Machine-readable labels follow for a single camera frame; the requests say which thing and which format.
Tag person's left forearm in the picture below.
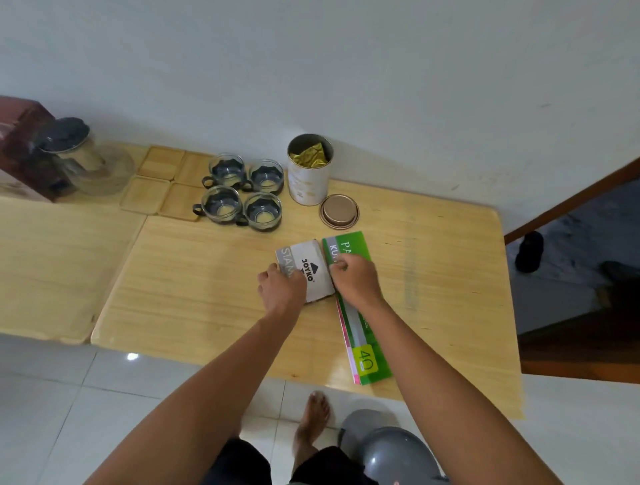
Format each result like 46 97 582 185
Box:
84 300 307 485

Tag glass cup with black holder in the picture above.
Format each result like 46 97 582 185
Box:
201 153 247 191
241 159 286 196
192 185 244 225
235 191 283 233

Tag person's right hand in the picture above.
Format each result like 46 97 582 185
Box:
328 254 385 311

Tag square wooden coaster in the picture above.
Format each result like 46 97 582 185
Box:
174 151 213 189
136 145 186 181
157 181 205 223
119 175 172 216

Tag glass teapot with black lid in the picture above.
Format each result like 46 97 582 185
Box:
34 117 136 197

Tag person's right forearm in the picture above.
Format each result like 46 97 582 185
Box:
350 298 565 485

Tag small white grey cardboard box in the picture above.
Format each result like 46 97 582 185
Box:
274 239 336 304

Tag green paper pack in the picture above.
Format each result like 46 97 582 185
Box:
321 231 393 386

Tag black sandal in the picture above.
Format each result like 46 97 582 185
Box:
514 230 545 274

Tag dark red brown box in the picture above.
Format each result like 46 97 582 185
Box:
0 95 76 203

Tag person's black shorts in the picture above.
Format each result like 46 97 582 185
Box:
201 436 382 485

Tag dark brown wooden door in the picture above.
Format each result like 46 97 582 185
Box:
517 310 640 385

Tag person's left hand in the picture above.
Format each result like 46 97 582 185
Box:
257 263 307 321

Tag person's bare foot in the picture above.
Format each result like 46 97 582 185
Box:
292 391 332 471

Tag round copper tin lid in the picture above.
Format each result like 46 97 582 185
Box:
319 194 360 231

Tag grey plastic stool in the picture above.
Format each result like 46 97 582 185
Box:
337 409 452 485

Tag gold foil pouch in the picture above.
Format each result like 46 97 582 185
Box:
291 142 329 169

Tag white cylindrical tin can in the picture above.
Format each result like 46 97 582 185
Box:
287 133 335 207

